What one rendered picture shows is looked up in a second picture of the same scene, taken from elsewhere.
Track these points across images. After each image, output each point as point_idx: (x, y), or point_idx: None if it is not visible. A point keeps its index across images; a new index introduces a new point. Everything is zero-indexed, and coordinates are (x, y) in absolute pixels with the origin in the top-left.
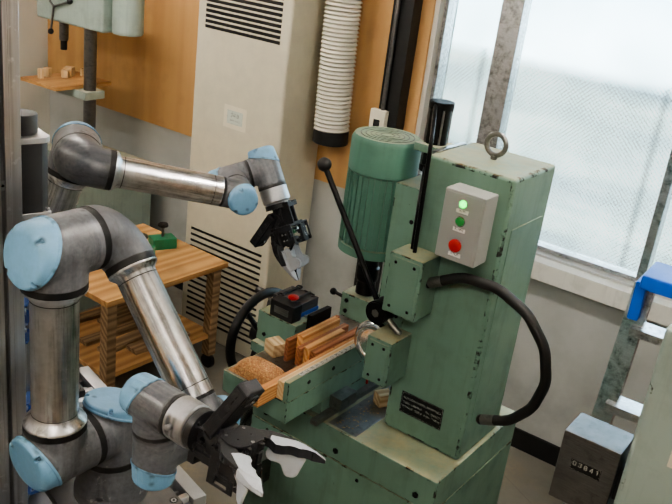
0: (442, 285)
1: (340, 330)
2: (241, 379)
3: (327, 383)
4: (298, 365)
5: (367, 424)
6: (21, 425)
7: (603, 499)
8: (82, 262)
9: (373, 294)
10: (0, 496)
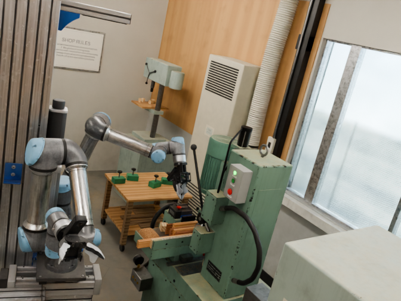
0: (225, 210)
1: None
2: (139, 236)
3: (178, 248)
4: None
5: (191, 272)
6: None
7: None
8: (51, 159)
9: (201, 209)
10: (19, 254)
